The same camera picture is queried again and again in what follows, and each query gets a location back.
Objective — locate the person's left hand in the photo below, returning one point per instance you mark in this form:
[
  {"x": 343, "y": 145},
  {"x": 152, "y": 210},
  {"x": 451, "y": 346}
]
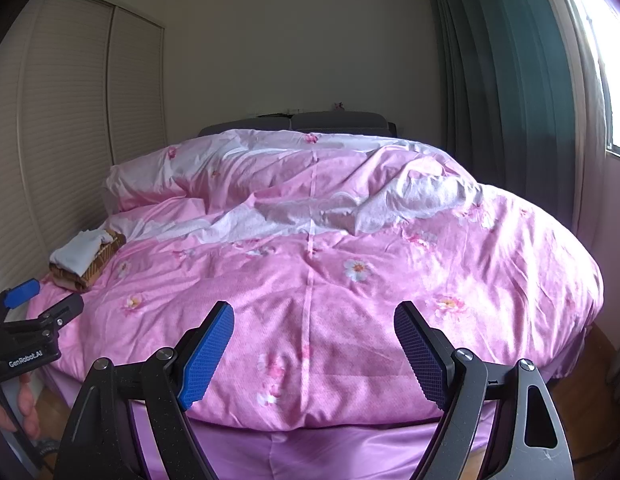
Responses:
[{"x": 26, "y": 403}]

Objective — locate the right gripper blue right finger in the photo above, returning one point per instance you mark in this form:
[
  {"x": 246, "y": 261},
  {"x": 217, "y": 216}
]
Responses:
[{"x": 527, "y": 440}]

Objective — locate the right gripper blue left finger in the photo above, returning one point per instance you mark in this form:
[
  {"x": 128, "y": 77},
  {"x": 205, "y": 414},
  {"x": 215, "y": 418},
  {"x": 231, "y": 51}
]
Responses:
[{"x": 101, "y": 441}]

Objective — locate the white louvered closet door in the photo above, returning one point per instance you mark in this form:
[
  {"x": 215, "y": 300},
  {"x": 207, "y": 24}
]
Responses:
[
  {"x": 134, "y": 86},
  {"x": 54, "y": 147}
]

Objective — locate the dark grey headboard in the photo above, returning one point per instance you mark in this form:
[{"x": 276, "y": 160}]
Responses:
[{"x": 331, "y": 121}]

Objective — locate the pink floral duvet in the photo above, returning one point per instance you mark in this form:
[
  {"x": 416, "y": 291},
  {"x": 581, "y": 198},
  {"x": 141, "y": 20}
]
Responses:
[{"x": 314, "y": 239}]

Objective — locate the brown plaid folded cloth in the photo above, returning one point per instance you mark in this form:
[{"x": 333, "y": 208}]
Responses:
[{"x": 76, "y": 283}]

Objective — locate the light blue long-sleeve shirt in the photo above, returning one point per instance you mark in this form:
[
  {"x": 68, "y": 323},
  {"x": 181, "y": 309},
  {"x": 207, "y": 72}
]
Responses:
[{"x": 79, "y": 253}]

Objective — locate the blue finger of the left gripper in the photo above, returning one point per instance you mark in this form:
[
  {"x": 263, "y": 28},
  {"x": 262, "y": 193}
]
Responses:
[
  {"x": 20, "y": 294},
  {"x": 59, "y": 315}
]

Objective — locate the purple satin bed sheet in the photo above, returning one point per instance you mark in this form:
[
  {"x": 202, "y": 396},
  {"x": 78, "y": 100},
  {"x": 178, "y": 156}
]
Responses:
[{"x": 346, "y": 452}]

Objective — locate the dark green curtain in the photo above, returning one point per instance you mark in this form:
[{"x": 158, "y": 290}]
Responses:
[{"x": 524, "y": 104}]

